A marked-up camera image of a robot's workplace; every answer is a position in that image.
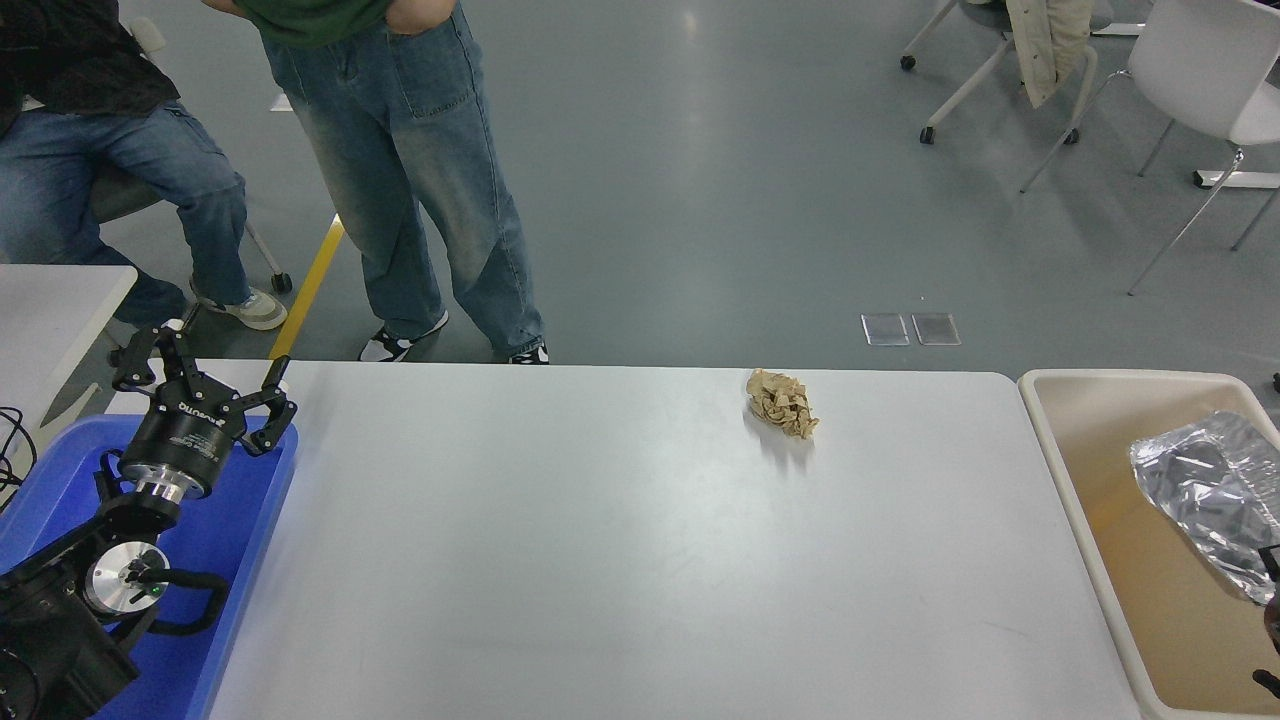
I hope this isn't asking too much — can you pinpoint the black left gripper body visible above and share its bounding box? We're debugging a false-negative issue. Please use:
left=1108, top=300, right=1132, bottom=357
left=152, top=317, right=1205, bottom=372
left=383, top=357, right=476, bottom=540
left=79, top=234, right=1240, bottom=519
left=118, top=393, right=247, bottom=483

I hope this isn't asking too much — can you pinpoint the foil tray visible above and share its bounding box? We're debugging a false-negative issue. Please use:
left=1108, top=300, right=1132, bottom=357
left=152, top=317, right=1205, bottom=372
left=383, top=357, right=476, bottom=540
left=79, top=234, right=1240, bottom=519
left=1130, top=410, right=1280, bottom=608

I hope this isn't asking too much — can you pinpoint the tan paper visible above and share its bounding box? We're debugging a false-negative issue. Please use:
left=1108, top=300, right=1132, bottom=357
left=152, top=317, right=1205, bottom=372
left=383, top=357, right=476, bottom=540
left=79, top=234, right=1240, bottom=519
left=745, top=368, right=820, bottom=441

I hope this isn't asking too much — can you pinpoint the standing person's left hand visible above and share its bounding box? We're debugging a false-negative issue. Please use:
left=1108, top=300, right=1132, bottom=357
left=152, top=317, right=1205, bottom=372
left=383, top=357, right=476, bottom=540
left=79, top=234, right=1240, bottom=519
left=385, top=0, right=462, bottom=37

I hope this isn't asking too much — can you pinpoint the blue plastic tray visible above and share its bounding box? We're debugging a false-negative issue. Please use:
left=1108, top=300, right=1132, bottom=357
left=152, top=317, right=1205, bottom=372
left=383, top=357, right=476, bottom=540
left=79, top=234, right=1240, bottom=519
left=0, top=415, right=299, bottom=720

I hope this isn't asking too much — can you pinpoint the large pale plastic bin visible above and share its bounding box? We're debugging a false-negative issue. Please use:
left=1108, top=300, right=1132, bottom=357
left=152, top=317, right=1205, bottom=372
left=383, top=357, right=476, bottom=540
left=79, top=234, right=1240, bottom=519
left=1018, top=368, right=1280, bottom=720

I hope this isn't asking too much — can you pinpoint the seated person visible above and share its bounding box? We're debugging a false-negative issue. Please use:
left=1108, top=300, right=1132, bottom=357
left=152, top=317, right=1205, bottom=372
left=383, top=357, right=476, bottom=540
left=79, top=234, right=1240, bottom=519
left=0, top=0, right=289, bottom=333

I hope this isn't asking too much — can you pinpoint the standing person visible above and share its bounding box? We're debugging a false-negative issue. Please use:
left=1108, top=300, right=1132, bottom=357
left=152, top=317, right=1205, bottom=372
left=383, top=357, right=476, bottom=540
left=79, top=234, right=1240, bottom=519
left=200, top=0, right=551, bottom=366

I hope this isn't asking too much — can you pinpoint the white floor base bar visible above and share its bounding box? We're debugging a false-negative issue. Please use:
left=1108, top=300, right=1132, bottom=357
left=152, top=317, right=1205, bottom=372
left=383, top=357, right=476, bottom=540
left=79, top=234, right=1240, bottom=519
left=1192, top=168, right=1280, bottom=191

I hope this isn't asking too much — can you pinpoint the white shell chair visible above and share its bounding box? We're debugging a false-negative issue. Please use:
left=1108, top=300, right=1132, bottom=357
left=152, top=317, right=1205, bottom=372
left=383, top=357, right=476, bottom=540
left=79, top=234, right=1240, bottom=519
left=1020, top=0, right=1280, bottom=296

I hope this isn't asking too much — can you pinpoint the white-legged rolling chair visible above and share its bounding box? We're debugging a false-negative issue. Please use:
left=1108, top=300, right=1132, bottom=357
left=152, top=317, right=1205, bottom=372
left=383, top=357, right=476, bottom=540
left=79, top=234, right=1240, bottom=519
left=898, top=0, right=1101, bottom=146

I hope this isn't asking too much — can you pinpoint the thin black cable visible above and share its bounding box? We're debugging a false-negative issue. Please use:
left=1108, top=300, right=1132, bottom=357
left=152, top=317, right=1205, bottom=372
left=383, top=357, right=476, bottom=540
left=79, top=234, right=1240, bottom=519
left=0, top=405, right=39, bottom=511

